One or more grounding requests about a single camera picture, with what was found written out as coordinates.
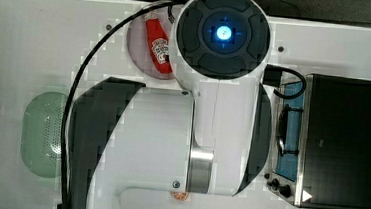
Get red ketchup bottle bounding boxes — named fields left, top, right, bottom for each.
left=144, top=11, right=172, bottom=74

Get black toaster oven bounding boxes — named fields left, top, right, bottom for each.
left=266, top=74, right=371, bottom=209

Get green oval strainer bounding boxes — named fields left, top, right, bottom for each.
left=20, top=92, right=68, bottom=178

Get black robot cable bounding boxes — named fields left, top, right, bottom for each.
left=54, top=0, right=176, bottom=209

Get grey round plate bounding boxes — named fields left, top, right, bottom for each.
left=126, top=7, right=174, bottom=80

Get orange slice toy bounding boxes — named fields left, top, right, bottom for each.
left=170, top=192, right=188, bottom=201

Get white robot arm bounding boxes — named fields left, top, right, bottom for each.
left=63, top=0, right=272, bottom=209

